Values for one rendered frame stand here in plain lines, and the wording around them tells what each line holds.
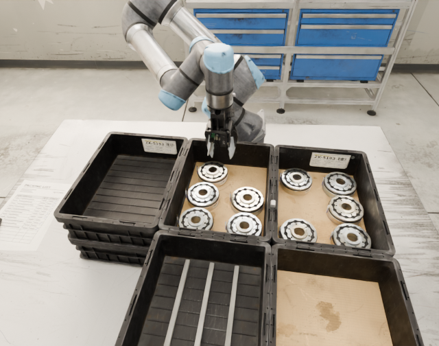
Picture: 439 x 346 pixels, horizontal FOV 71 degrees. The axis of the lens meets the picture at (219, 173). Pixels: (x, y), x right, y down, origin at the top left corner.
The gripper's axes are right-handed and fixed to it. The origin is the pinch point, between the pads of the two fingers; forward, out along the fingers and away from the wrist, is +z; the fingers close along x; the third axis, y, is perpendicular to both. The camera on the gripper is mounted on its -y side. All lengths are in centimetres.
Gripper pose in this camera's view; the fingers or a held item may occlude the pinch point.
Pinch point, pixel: (221, 153)
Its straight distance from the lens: 101.6
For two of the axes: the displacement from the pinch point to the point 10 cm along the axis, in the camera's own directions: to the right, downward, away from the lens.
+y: -1.5, 6.8, -7.1
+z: 0.2, 7.2, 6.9
